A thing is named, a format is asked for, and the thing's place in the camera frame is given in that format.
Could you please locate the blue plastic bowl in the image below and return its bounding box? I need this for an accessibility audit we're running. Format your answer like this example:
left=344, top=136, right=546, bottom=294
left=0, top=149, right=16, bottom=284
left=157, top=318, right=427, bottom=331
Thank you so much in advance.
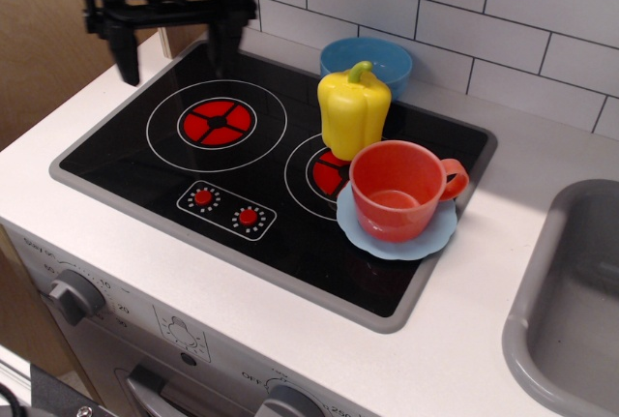
left=319, top=37, right=413, bottom=101

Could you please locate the grey toy sink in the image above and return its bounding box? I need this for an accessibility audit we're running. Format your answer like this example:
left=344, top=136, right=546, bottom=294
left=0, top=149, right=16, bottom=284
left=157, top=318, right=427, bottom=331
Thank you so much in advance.
left=502, top=179, right=618, bottom=416

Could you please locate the wooden side panel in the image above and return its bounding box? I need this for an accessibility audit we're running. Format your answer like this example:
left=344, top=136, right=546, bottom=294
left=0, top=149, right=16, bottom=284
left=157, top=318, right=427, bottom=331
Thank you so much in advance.
left=0, top=0, right=221, bottom=152

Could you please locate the grey right oven knob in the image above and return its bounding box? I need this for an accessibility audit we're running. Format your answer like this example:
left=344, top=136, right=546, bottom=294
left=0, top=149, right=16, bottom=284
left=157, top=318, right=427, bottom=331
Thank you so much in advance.
left=254, top=385, right=324, bottom=417

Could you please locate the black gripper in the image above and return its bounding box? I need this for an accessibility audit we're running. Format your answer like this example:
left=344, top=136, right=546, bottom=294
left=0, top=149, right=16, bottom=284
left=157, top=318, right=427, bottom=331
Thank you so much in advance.
left=84, top=0, right=255, bottom=85

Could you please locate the black cable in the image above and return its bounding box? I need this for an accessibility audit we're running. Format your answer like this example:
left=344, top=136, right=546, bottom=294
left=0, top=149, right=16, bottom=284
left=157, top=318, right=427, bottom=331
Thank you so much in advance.
left=0, top=381, right=30, bottom=417

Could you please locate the light blue scalloped plate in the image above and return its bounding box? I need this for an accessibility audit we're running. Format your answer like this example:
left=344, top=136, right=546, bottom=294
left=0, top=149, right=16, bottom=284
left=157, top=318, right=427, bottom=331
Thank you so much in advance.
left=337, top=184, right=457, bottom=261

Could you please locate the grey oven door handle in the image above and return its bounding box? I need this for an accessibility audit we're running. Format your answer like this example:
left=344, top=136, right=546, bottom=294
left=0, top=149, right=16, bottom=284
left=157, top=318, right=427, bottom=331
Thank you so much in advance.
left=126, top=366, right=190, bottom=417

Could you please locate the yellow toy bell pepper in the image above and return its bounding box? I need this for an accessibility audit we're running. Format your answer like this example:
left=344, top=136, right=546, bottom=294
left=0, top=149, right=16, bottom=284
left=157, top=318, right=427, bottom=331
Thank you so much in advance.
left=317, top=61, right=392, bottom=162

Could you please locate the black toy stove top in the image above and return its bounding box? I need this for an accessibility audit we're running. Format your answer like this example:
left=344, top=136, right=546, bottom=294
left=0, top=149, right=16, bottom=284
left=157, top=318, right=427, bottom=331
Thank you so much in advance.
left=48, top=39, right=498, bottom=335

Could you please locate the grey left timer knob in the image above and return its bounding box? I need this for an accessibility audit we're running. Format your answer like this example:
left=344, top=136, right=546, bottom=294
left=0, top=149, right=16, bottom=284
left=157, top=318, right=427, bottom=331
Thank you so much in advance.
left=49, top=270, right=105, bottom=326

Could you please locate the red plastic cup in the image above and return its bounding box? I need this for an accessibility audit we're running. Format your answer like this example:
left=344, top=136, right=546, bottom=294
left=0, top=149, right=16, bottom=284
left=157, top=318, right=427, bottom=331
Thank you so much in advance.
left=349, top=140, right=470, bottom=243

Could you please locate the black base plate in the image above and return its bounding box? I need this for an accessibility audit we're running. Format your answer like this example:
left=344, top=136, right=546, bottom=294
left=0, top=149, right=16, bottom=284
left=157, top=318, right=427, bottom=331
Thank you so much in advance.
left=26, top=364, right=113, bottom=417

